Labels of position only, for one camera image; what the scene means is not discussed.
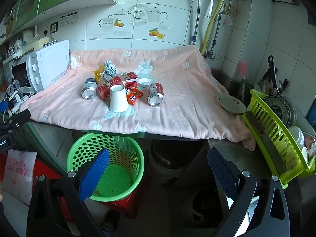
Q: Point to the green plastic dish rack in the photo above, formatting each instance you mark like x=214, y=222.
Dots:
x=300, y=166

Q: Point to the orange snack packet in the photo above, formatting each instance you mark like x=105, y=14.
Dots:
x=133, y=96

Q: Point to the red and gold drink bottle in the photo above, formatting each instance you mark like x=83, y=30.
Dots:
x=106, y=91

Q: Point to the white wall label sticker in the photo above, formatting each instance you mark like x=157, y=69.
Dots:
x=68, y=19

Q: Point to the patterned plate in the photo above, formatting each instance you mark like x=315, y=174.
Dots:
x=279, y=108

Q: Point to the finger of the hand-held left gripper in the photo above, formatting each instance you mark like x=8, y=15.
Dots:
x=17, y=118

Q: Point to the black wall outlet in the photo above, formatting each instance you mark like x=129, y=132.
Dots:
x=54, y=26

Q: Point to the kitchen cleaver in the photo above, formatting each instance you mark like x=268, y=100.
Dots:
x=271, y=150

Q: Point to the foil ball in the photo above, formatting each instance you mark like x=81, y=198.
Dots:
x=110, y=68

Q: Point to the red cola can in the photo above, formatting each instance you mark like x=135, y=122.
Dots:
x=156, y=95

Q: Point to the pink flower print blanket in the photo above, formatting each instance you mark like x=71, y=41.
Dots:
x=172, y=103

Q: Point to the yellow candy wrapper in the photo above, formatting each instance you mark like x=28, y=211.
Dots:
x=98, y=74

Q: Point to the white ceramic bowl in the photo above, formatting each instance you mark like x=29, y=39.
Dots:
x=230, y=103

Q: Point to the red plastic stool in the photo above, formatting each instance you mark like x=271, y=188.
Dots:
x=123, y=206

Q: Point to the white plastic lid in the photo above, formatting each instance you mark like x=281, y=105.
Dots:
x=145, y=82

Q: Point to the green plastic waste basket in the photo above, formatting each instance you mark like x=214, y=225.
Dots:
x=118, y=182

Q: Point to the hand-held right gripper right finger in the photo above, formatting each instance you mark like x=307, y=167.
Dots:
x=223, y=175

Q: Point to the white microwave oven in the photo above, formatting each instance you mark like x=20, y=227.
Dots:
x=49, y=64

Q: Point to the white paper cup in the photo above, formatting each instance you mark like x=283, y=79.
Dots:
x=118, y=98

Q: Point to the white bag with red print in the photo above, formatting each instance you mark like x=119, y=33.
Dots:
x=19, y=175

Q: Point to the grey metal pipe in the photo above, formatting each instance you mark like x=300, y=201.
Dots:
x=217, y=27

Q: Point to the dark cooking pot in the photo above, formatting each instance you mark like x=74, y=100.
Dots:
x=172, y=160

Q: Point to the silver drink can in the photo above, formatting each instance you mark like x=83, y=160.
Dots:
x=89, y=90

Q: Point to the pink bottle brush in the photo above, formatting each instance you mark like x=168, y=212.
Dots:
x=243, y=68

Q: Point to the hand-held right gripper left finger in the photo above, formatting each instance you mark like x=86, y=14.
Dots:
x=96, y=172

